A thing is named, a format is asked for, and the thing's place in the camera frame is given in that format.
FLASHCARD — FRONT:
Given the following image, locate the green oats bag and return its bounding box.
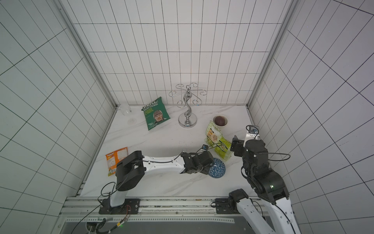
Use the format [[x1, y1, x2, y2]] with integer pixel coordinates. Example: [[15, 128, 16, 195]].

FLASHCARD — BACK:
[[206, 121, 232, 162]]

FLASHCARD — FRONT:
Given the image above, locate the blue patterned breakfast bowl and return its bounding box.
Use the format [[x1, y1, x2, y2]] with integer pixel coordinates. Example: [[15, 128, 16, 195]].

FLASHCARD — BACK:
[[208, 158, 226, 178]]

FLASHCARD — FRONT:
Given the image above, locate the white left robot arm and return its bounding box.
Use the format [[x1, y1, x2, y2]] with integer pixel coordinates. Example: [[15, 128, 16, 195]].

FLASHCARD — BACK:
[[99, 151, 214, 215]]

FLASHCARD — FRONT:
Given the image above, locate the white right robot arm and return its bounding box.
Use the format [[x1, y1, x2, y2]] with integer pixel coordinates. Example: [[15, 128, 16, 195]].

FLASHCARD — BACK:
[[211, 133, 301, 234]]

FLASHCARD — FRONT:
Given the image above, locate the white cup with dark drink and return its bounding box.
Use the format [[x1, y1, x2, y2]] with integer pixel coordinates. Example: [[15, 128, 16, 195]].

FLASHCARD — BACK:
[[213, 115, 228, 127]]

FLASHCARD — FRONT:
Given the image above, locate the chrome mug tree stand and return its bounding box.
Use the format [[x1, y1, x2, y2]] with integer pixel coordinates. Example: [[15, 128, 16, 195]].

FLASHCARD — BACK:
[[168, 82, 207, 129]]

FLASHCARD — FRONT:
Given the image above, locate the green crisps bag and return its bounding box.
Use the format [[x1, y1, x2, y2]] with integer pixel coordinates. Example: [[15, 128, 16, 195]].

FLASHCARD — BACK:
[[142, 97, 170, 130]]

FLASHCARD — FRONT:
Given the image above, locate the orange snack packet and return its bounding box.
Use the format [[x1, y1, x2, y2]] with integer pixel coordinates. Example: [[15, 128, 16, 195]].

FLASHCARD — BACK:
[[106, 147, 128, 176]]

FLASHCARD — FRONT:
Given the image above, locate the clear wine glass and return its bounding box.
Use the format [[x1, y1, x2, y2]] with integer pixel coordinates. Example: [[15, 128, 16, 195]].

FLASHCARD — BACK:
[[118, 102, 137, 126]]

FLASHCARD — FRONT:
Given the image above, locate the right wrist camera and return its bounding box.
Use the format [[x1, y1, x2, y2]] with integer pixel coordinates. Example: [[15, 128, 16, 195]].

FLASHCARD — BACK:
[[243, 125, 260, 145]]

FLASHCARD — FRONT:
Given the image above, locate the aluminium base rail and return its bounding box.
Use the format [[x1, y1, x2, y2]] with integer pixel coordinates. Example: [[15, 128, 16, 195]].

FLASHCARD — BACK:
[[59, 196, 296, 223]]

